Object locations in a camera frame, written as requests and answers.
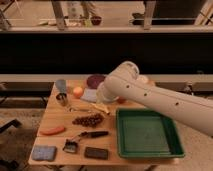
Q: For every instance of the orange carrot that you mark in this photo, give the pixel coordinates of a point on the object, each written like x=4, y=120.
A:
x=53, y=131

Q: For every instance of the purple bowl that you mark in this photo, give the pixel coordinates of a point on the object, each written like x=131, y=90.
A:
x=93, y=81

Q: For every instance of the banana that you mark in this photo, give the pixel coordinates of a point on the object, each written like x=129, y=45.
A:
x=102, y=107

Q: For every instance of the blue sponge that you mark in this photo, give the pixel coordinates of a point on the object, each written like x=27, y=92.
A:
x=44, y=153

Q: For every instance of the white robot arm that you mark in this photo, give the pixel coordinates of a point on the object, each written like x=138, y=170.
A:
x=193, y=111

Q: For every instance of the black-handled tool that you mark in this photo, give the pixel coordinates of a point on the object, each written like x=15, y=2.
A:
x=93, y=134

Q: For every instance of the orange round fruit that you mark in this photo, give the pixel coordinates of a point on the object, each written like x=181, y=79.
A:
x=78, y=92

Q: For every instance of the bunch of dark grapes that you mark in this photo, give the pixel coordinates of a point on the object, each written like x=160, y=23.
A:
x=88, y=121

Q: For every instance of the metal spoon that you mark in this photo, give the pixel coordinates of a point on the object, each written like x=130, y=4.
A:
x=72, y=109

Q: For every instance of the grey-blue towel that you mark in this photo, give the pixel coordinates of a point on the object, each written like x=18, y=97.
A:
x=92, y=95

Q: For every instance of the red bowl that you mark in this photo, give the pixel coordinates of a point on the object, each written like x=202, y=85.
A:
x=121, y=100

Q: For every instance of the green plastic tray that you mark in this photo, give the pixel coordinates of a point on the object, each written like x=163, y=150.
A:
x=143, y=133

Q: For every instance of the black rectangular block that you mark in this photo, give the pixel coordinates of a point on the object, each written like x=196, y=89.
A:
x=96, y=153

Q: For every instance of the metal cup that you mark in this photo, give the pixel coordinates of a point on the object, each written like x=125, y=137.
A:
x=62, y=99

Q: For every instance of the blue-grey cup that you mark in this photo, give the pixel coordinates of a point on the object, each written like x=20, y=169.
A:
x=61, y=85

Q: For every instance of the dark bowl in background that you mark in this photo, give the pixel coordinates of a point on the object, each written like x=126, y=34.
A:
x=96, y=20

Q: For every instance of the white cup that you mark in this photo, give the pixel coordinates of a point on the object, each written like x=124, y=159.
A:
x=143, y=79

